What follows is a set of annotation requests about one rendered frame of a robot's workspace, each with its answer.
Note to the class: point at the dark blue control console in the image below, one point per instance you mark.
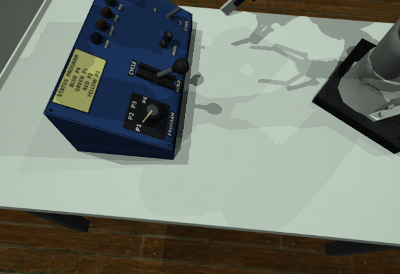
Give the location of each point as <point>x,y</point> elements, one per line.
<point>121,89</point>

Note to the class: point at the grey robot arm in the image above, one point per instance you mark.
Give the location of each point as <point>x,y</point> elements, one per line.
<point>372,86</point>

